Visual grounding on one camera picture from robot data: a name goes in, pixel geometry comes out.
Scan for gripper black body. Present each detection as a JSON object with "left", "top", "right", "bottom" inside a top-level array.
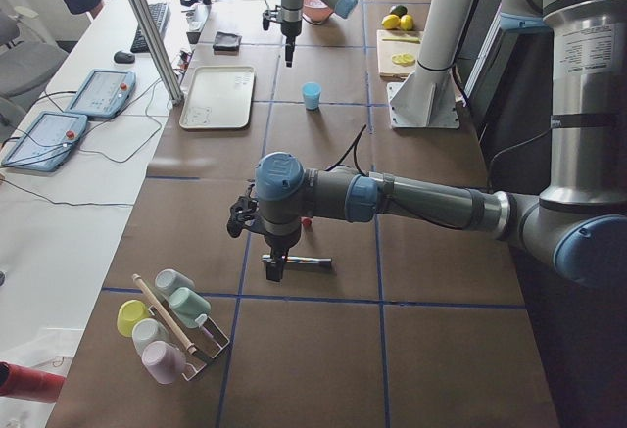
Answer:
[
  {"left": 265, "top": 232, "right": 299, "bottom": 262},
  {"left": 280, "top": 21, "right": 300, "bottom": 42}
]

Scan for steel muddler black tip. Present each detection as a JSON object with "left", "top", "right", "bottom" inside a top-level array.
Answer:
[{"left": 262, "top": 254, "right": 332, "bottom": 268}]

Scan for light blue cup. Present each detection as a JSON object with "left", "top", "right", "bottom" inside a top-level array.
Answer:
[{"left": 302, "top": 82, "right": 321, "bottom": 111}]

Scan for mint green cup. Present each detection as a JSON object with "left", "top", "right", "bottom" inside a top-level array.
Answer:
[{"left": 168, "top": 287, "right": 211, "bottom": 328}]

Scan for grey cup on rack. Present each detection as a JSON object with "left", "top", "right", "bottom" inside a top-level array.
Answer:
[{"left": 154, "top": 268, "right": 195, "bottom": 298}]

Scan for lilac cup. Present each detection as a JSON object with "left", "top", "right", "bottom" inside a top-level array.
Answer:
[{"left": 141, "top": 341, "right": 186, "bottom": 384}]

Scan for white cup on rack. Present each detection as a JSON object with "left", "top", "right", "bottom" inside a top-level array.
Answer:
[{"left": 131, "top": 318, "right": 171, "bottom": 357}]

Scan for yellow cup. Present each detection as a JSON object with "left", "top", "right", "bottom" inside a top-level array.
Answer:
[{"left": 116, "top": 300, "right": 152, "bottom": 338}]

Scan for pink bowl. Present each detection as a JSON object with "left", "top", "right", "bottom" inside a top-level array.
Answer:
[{"left": 303, "top": 0, "right": 333, "bottom": 24}]

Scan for folded grey cloth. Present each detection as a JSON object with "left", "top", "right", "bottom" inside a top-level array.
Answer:
[{"left": 213, "top": 31, "right": 242, "bottom": 53}]

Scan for cream bear tray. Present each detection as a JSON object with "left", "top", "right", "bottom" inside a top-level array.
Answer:
[{"left": 179, "top": 66, "right": 255, "bottom": 130}]

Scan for yellow lemon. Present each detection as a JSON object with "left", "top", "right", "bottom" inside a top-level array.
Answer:
[
  {"left": 381, "top": 14, "right": 401, "bottom": 30},
  {"left": 399, "top": 14, "right": 414, "bottom": 31}
]

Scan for wooden cutting board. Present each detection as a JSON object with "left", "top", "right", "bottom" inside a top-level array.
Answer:
[{"left": 376, "top": 29, "right": 423, "bottom": 78}]

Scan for green avocado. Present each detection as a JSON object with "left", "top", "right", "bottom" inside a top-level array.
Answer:
[{"left": 389, "top": 4, "right": 408, "bottom": 18}]

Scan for yellow plastic knife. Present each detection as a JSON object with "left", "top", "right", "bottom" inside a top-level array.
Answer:
[{"left": 381, "top": 36, "right": 421, "bottom": 44}]

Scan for lemon slices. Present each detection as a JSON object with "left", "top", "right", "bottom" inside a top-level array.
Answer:
[{"left": 391, "top": 53, "right": 415, "bottom": 67}]

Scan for black keyboard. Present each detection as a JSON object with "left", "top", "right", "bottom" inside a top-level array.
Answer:
[{"left": 129, "top": 1, "right": 172, "bottom": 54}]

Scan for black computer mouse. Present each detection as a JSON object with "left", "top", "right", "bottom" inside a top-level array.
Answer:
[{"left": 114, "top": 51, "right": 135, "bottom": 64}]

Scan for blue teach pendant far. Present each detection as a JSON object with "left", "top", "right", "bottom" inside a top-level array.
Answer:
[{"left": 65, "top": 70, "right": 136, "bottom": 119}]

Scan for blue teach pendant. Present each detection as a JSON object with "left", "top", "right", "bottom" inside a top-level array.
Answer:
[
  {"left": 1, "top": 111, "right": 88, "bottom": 173},
  {"left": 65, "top": 70, "right": 136, "bottom": 119}
]

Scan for blue teach pendant near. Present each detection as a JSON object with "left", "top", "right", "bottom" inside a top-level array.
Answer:
[{"left": 1, "top": 111, "right": 88, "bottom": 173}]

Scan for grey office chair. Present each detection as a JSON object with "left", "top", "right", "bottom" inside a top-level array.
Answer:
[{"left": 1, "top": 6, "right": 69, "bottom": 126}]

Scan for red bottle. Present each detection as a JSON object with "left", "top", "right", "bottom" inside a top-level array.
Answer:
[{"left": 1, "top": 361, "right": 66, "bottom": 403}]

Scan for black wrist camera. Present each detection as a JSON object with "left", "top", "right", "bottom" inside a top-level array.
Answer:
[
  {"left": 226, "top": 196, "right": 258, "bottom": 238},
  {"left": 262, "top": 6, "right": 282, "bottom": 31}
]

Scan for white wire cup rack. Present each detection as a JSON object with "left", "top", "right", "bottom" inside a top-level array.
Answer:
[{"left": 148, "top": 301, "right": 230, "bottom": 382}]

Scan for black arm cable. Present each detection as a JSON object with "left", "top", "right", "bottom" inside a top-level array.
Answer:
[{"left": 325, "top": 123, "right": 555, "bottom": 233}]

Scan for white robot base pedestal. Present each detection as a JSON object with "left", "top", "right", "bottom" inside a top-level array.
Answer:
[{"left": 387, "top": 0, "right": 473, "bottom": 129}]

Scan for aluminium frame post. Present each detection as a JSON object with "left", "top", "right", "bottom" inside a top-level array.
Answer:
[{"left": 128, "top": 0, "right": 184, "bottom": 106}]

